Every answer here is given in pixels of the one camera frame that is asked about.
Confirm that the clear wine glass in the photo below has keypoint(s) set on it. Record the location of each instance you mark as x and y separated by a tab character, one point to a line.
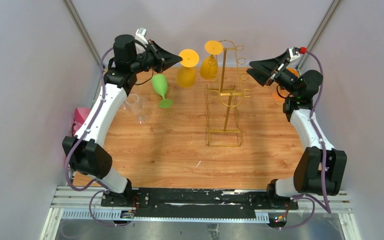
138	107

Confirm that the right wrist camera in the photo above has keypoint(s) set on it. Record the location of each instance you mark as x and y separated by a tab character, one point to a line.
294	53

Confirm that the pink object beside table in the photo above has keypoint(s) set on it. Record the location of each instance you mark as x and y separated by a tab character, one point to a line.
79	117

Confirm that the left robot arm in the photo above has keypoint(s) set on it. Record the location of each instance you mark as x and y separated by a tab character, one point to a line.
86	160

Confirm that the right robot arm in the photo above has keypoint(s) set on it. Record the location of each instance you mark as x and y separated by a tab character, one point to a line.
321	167

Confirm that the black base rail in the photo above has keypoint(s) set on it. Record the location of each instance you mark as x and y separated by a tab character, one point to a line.
200	204

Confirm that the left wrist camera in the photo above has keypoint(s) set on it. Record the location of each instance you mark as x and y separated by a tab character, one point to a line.
140	36

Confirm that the gold wine glass rack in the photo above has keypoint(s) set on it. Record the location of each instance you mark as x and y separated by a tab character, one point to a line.
229	97

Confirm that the green plastic glass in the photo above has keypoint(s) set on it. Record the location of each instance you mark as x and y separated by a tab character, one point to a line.
160	86

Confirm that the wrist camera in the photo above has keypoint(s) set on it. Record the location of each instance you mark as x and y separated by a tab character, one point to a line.
140	36
294	53

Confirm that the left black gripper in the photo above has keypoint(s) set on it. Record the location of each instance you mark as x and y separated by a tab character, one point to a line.
163	59

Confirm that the yellow plastic glass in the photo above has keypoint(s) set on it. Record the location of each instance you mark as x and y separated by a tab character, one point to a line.
186	75
209	66

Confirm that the orange plastic glass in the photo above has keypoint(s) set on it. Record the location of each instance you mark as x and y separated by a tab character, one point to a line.
279	93

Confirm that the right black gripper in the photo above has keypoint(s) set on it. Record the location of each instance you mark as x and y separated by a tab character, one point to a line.
263	69

